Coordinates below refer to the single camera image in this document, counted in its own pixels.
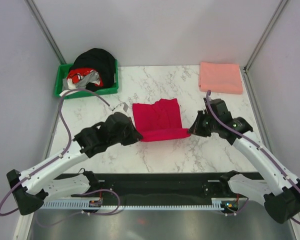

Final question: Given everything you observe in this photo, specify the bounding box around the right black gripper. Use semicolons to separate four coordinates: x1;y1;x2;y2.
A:
188;110;219;138

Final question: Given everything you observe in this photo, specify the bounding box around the magenta t shirt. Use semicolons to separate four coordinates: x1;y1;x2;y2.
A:
132;98;191;142

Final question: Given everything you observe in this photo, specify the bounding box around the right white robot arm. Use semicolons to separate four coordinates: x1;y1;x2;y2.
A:
189;97;300;224

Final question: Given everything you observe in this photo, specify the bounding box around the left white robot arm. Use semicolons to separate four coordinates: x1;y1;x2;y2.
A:
6;112;143;216

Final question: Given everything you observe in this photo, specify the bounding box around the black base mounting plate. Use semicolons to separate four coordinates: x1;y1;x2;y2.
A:
70;170;250;207

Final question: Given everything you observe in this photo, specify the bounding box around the folded salmon pink t shirt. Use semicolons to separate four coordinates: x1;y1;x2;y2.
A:
198;62;243;95

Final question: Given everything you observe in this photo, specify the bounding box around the grey garment in bin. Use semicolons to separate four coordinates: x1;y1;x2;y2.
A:
74;71;102;92

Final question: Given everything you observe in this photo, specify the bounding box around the black garment in bin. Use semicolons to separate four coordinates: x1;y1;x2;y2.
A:
68;48;116;91

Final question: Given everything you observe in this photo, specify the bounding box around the white garment in bin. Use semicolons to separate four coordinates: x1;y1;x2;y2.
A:
59;78;77;97

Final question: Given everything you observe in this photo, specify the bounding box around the red garment in bin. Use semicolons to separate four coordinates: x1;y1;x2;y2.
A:
66;68;104;87

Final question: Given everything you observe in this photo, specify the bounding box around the green plastic bin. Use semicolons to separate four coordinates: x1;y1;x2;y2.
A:
54;59;121;99

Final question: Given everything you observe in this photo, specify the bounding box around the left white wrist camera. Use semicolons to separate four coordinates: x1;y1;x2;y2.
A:
109;102;129;114

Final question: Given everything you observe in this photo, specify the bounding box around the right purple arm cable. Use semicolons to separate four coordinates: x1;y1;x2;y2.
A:
205;89;300;228

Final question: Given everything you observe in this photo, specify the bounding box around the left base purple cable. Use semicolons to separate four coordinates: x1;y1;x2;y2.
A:
35;188;121;228

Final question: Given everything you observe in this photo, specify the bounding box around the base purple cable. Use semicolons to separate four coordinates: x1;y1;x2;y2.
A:
35;188;121;228
222;192;250;217

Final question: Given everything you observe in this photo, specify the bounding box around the light blue cable duct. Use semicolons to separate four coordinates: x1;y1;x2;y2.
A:
41;198;224;211

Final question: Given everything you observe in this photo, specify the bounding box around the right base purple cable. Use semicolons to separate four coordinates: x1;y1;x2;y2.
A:
222;192;250;217

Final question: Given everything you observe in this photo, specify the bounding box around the left aluminium frame post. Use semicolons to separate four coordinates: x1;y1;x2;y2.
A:
24;0;66;64

